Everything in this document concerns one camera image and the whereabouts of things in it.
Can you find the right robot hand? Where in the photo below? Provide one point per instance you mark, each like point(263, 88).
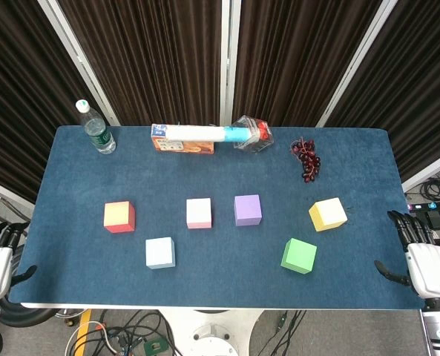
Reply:
point(429, 269)

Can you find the yellow cube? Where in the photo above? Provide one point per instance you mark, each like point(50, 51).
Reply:
point(329, 213)

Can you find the red cube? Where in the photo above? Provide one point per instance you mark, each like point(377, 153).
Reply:
point(117, 215)

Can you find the light blue cube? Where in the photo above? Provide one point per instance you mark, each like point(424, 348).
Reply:
point(160, 252)

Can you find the purple cube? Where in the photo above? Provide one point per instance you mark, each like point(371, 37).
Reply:
point(247, 209)

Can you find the pink cube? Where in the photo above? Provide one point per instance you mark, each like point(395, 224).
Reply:
point(198, 211)

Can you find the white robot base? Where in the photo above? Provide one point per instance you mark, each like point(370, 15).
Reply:
point(208, 333)

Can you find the green cube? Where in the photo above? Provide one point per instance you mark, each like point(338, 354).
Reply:
point(298, 256)

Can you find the power strip with lit switches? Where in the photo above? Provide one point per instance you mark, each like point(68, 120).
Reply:
point(433, 205)

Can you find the dark red grape bunch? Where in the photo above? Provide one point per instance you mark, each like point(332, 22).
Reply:
point(308, 159)

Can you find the clear plastic water bottle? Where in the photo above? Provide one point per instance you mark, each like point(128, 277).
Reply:
point(95, 128)

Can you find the green floor device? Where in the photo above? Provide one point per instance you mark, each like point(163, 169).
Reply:
point(154, 346)

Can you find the dark brown pleated curtain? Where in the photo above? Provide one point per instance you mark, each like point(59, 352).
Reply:
point(297, 55)
point(420, 74)
point(12, 92)
point(149, 55)

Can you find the clear plastic box red contents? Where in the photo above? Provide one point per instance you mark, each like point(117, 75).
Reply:
point(258, 142)

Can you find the orange biscuit box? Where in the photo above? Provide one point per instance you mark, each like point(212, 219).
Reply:
point(182, 146)

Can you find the blue fabric table cover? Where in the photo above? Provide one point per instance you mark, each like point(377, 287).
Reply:
point(219, 174)

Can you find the white paper roll blue band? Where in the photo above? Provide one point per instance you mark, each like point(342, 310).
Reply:
point(197, 133)

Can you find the white partition base rail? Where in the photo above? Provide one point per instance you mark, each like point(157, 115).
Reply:
point(427, 172)
point(4, 191)

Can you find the white partition post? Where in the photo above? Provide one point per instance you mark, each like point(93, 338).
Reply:
point(76, 55)
point(358, 55)
point(230, 55)

